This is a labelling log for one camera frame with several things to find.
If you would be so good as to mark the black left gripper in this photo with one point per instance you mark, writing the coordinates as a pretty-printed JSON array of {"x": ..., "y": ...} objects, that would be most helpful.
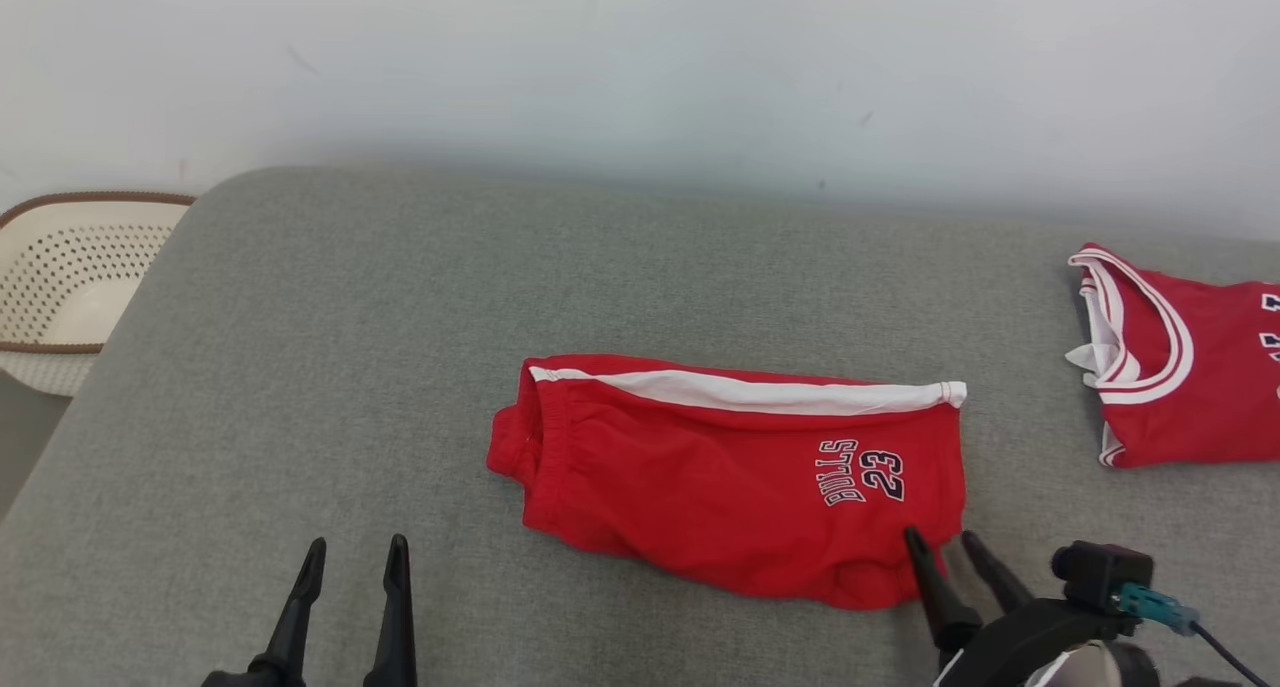
[{"x": 240, "y": 680}]

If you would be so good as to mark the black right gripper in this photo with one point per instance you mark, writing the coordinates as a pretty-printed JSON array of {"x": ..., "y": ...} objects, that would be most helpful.
[{"x": 1020, "y": 642}]

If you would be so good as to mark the red white-striped basketball shorts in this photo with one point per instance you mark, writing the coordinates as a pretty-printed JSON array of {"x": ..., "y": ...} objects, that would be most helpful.
[{"x": 700, "y": 477}]

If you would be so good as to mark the red white basketball jersey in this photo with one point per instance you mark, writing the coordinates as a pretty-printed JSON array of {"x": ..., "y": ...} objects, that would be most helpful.
[{"x": 1200, "y": 387}]

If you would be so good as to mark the cream perforated laundry basket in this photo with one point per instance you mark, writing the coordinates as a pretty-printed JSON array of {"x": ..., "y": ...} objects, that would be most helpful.
[{"x": 60, "y": 277}]

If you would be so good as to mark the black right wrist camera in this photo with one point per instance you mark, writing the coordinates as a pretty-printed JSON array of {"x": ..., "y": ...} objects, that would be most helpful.
[{"x": 1100, "y": 572}]

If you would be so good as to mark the teal right camera connector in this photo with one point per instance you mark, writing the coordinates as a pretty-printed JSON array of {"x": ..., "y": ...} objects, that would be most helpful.
[{"x": 1155, "y": 607}]

